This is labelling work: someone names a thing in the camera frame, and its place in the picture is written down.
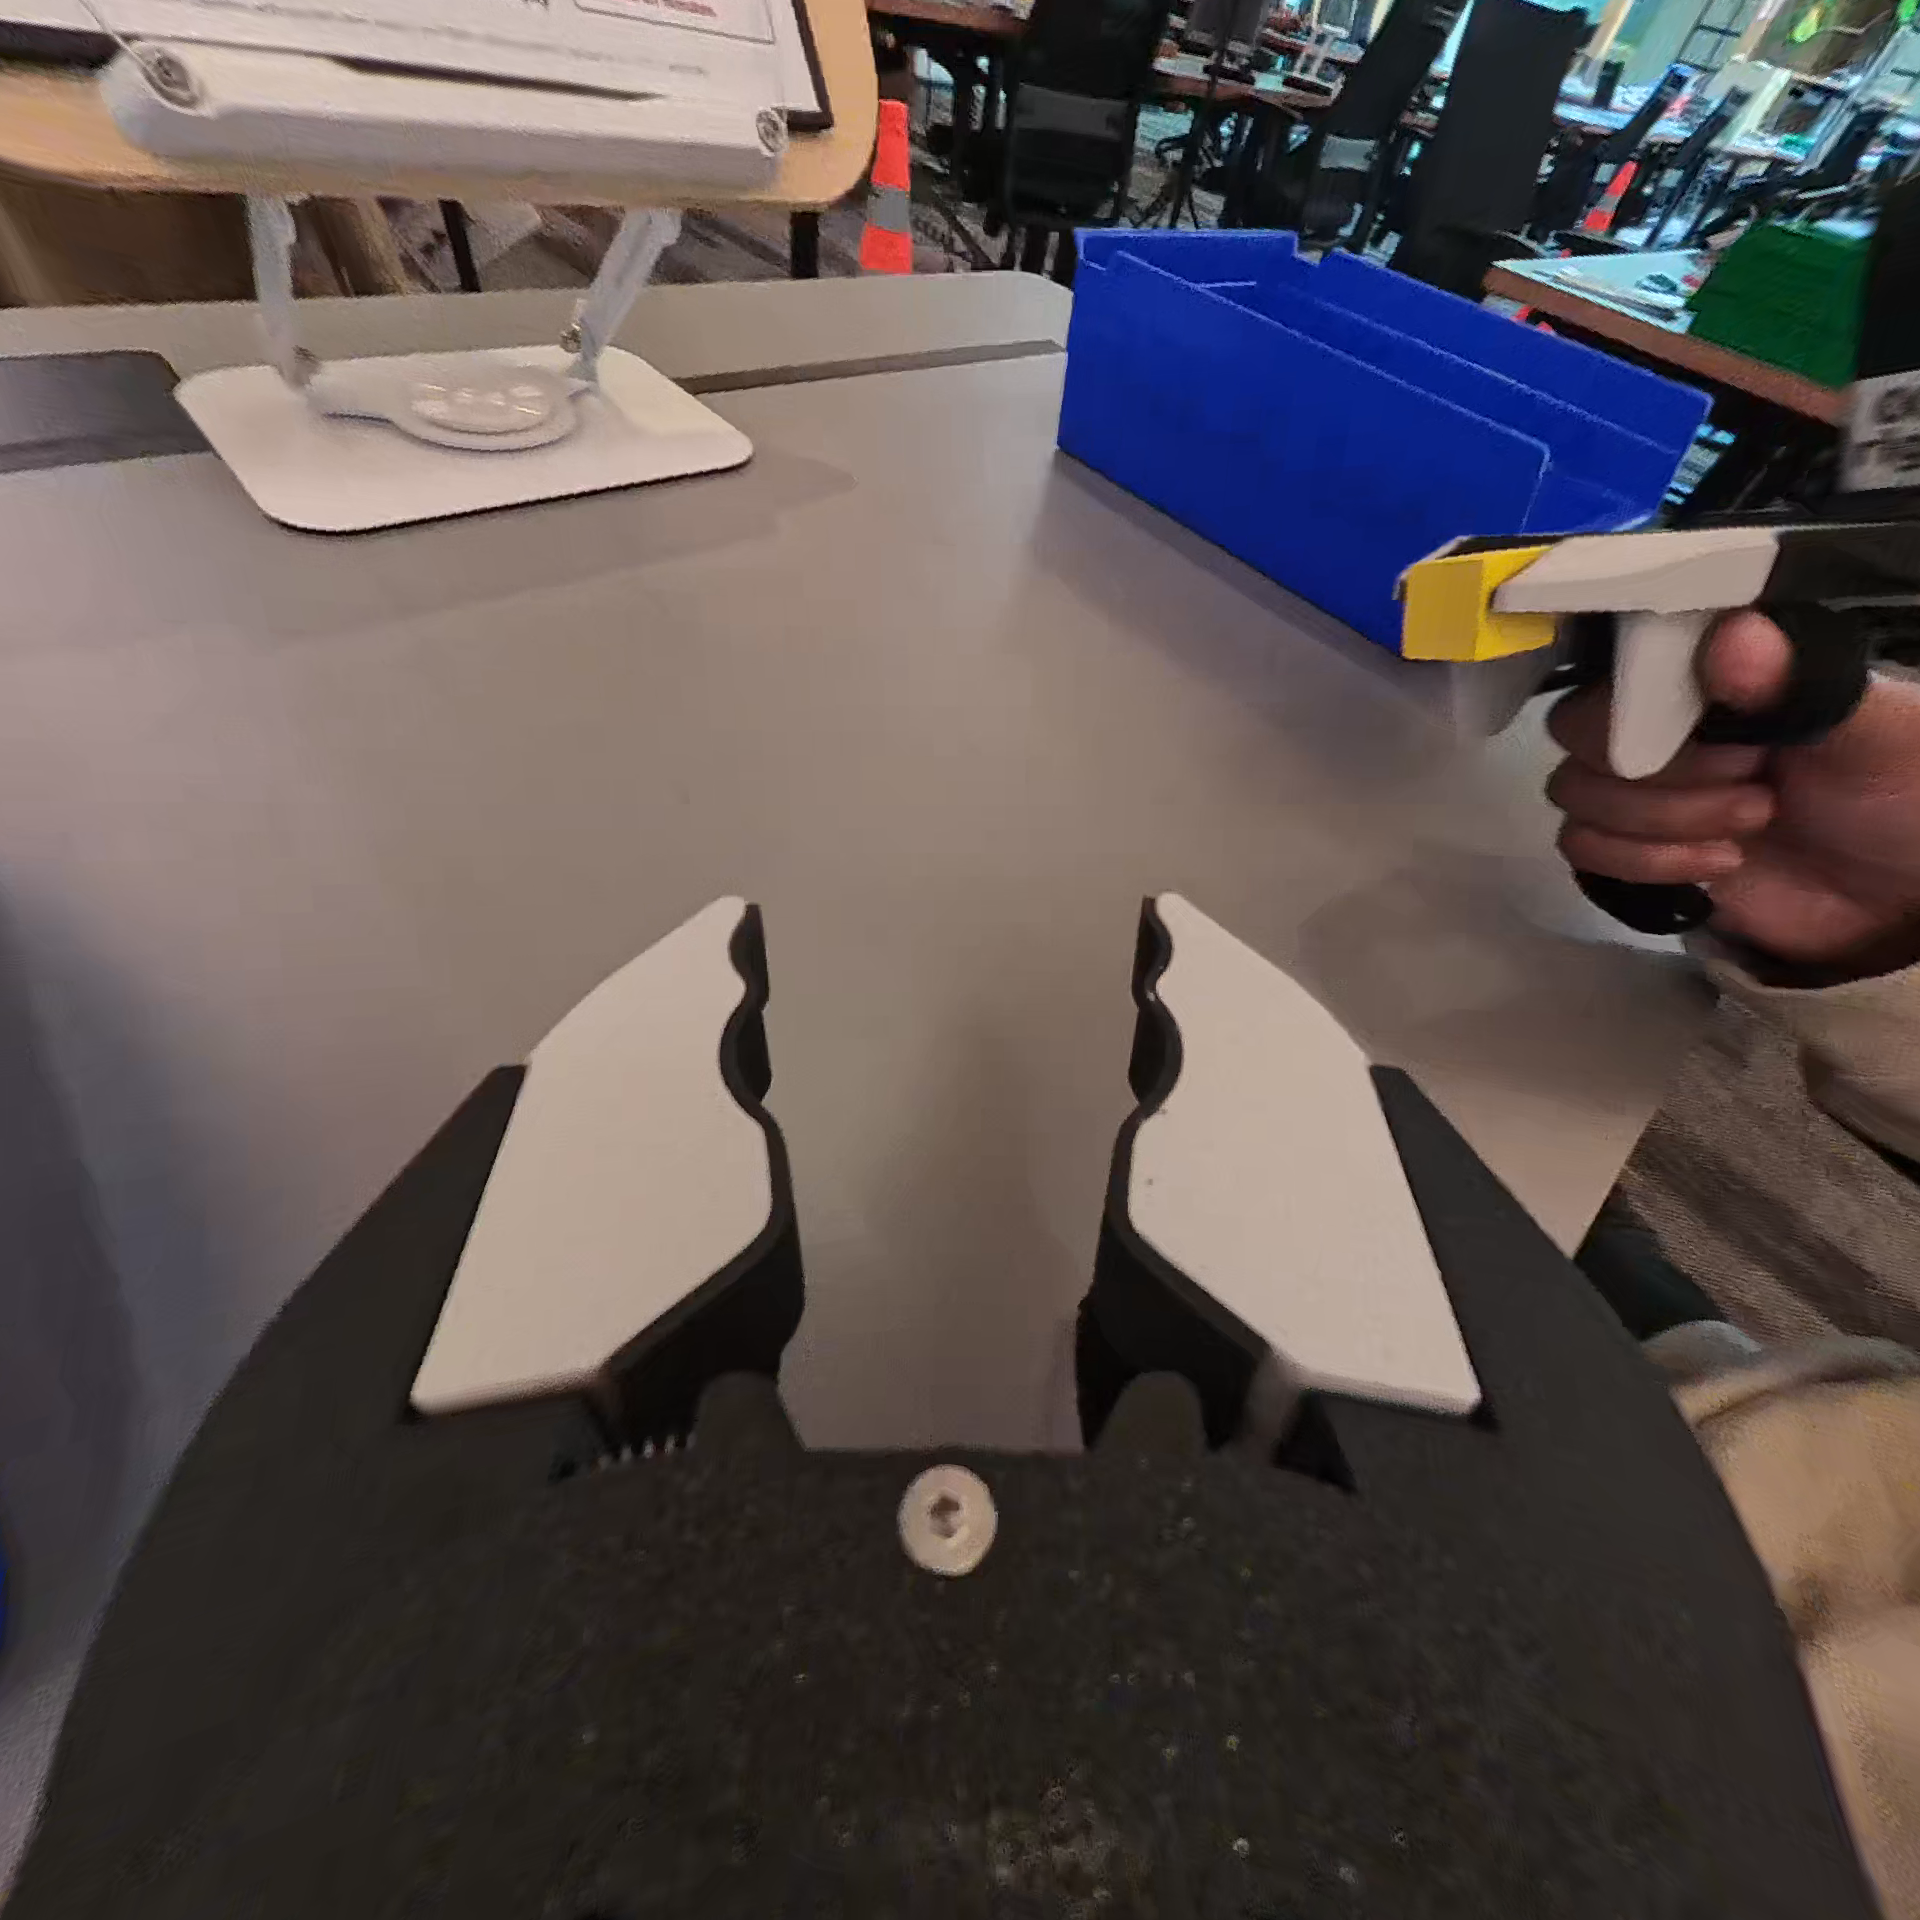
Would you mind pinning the black office chair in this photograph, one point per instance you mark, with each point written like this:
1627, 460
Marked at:
1372, 119
1642, 1276
1066, 166
1500, 149

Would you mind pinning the black clipboard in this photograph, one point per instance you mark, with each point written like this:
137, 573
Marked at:
809, 61

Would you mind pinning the person's right hand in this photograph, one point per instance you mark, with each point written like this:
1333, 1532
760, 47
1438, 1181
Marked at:
1800, 839

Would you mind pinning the yellow wooden cube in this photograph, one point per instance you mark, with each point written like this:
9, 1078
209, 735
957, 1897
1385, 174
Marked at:
1462, 616

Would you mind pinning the long wooden table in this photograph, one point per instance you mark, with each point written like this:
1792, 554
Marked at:
1588, 301

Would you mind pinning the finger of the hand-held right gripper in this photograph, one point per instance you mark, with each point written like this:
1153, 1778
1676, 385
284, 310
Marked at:
1500, 698
1651, 580

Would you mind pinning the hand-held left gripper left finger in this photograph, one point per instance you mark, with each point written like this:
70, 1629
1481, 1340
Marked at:
616, 1201

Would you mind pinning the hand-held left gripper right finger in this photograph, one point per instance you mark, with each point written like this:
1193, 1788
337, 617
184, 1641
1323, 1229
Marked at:
1290, 1201

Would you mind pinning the printed instruction sheet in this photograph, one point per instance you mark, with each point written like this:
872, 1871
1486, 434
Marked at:
450, 24

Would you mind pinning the orange traffic cone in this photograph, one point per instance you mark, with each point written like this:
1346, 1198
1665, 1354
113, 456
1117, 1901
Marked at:
1611, 201
886, 196

